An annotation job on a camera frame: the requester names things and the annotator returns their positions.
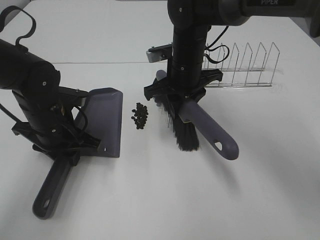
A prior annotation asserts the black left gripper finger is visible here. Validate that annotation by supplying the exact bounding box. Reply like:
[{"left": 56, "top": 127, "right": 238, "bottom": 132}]
[
  {"left": 68, "top": 151, "right": 81, "bottom": 166},
  {"left": 32, "top": 144, "right": 54, "bottom": 160}
]

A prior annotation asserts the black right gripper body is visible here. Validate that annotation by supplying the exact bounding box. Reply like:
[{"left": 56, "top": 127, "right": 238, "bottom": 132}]
[{"left": 144, "top": 67, "right": 223, "bottom": 101}]

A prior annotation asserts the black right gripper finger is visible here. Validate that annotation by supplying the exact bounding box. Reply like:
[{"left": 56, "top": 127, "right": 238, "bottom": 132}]
[
  {"left": 169, "top": 98, "right": 182, "bottom": 117},
  {"left": 192, "top": 87, "right": 206, "bottom": 103}
]

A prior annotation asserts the metal wire rack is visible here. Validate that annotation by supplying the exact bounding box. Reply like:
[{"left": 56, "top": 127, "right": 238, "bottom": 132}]
[{"left": 202, "top": 42, "right": 281, "bottom": 88}]

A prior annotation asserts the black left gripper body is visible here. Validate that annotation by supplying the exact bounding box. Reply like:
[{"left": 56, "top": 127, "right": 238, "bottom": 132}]
[{"left": 11, "top": 109, "right": 101, "bottom": 160}]

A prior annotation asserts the pile of coffee beans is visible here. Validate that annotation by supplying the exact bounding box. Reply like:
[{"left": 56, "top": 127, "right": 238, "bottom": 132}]
[{"left": 131, "top": 102, "right": 149, "bottom": 130}]

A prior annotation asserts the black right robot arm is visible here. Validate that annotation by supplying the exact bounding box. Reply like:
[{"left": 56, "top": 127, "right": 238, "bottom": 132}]
[{"left": 144, "top": 0, "right": 320, "bottom": 119}]

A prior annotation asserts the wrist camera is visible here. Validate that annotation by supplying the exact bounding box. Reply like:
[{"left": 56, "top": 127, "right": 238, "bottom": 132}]
[
  {"left": 146, "top": 44, "right": 173, "bottom": 63},
  {"left": 58, "top": 86, "right": 89, "bottom": 107}
]

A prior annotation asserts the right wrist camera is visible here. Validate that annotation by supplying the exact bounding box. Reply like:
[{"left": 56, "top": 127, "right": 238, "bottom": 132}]
[{"left": 146, "top": 44, "right": 173, "bottom": 63}]

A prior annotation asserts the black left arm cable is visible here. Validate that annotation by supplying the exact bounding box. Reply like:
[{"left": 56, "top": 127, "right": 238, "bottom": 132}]
[{"left": 0, "top": 6, "right": 37, "bottom": 47}]

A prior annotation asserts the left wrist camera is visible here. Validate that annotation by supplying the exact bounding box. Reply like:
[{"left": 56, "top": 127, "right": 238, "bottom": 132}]
[{"left": 58, "top": 86, "right": 89, "bottom": 107}]

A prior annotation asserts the grey plastic dustpan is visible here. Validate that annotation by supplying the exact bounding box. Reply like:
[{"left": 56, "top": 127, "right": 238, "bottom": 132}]
[{"left": 32, "top": 87, "right": 123, "bottom": 219}]

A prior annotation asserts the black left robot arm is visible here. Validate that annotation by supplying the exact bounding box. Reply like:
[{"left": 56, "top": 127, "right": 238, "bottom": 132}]
[{"left": 0, "top": 40, "right": 101, "bottom": 166}]

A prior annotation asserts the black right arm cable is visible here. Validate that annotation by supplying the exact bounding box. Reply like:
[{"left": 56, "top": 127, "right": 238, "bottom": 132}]
[{"left": 203, "top": 24, "right": 232, "bottom": 66}]

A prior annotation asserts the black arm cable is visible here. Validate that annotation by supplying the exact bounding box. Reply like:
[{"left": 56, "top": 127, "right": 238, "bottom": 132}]
[
  {"left": 0, "top": 6, "right": 37, "bottom": 47},
  {"left": 203, "top": 24, "right": 232, "bottom": 66}
]

